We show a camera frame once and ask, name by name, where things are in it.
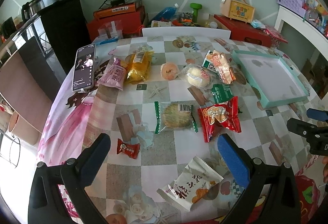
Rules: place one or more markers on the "yellow wooden carry box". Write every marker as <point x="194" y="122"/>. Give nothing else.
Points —
<point x="237" y="10"/>

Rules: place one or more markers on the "white foam board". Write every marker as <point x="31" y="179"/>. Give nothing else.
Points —
<point x="186" y="31"/>

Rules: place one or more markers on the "large red gift box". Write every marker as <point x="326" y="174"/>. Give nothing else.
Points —
<point x="241" y="31"/>

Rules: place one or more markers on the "red snack packet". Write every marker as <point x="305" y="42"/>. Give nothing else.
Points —
<point x="216" y="117"/>

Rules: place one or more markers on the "teal shallow tray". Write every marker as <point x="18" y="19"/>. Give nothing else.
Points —
<point x="270" y="75"/>

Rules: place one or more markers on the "white calligraphy snack packet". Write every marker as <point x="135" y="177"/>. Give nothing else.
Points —
<point x="191" y="185"/>

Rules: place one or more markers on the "green snack packet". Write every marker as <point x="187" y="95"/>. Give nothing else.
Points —
<point x="221" y="93"/>

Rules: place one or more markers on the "clear plastic box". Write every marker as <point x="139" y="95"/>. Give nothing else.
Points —
<point x="109" y="32"/>

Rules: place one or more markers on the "person right hand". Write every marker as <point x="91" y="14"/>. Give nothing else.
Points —
<point x="325" y="169"/>

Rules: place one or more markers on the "card game box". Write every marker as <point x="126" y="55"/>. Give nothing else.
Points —
<point x="155" y="23"/>

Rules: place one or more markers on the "blue drink bottle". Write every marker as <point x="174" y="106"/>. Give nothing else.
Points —
<point x="166" y="14"/>

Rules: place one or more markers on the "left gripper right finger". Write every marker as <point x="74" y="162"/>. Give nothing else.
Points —
<point x="282" y="204"/>

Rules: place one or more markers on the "white shelf frame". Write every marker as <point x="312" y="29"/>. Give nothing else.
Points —
<point x="286" y="16"/>

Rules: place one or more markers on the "yellow cake clear packet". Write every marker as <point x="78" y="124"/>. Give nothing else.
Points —
<point x="139" y="67"/>

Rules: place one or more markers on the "black cabinet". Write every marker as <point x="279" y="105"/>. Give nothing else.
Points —
<point x="66" y="30"/>

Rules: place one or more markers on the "red gift box left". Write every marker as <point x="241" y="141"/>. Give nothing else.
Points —
<point x="130" y="24"/>

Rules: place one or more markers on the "small red candy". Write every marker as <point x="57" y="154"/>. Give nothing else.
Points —
<point x="131" y="151"/>

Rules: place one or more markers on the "smartphone on stand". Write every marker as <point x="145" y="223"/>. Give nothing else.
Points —
<point x="83" y="73"/>

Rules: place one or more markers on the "round cracker clear packet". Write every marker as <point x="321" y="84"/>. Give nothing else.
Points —
<point x="174" y="116"/>

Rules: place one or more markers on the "steamed bun clear packet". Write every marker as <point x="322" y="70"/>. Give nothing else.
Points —
<point x="197" y="76"/>

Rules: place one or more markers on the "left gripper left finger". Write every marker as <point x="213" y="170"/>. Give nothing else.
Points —
<point x="46" y="203"/>

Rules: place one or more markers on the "orange bread packet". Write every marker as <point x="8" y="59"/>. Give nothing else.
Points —
<point x="223" y="67"/>

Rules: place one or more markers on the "green dumbbell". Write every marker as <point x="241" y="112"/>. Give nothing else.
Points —
<point x="195" y="8"/>

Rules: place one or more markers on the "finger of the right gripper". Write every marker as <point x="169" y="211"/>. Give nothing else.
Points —
<point x="305" y="129"/>
<point x="320" y="115"/>

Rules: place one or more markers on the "pile of small toys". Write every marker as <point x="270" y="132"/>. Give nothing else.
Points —
<point x="184" y="19"/>

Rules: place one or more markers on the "steel kettle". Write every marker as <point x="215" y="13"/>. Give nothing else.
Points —
<point x="30" y="8"/>

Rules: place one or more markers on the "green white cracker packet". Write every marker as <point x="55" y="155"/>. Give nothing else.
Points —
<point x="211" y="62"/>

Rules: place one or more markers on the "orange flat box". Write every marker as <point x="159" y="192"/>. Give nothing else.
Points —
<point x="122" y="9"/>

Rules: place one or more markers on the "blue wipes packet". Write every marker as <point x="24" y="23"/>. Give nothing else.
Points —
<point x="257" y="24"/>

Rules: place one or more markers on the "red patterned pouch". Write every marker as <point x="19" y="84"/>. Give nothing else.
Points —
<point x="275" y="36"/>

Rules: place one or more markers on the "pink swiss roll packet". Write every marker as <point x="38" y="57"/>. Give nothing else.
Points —
<point x="114" y="75"/>

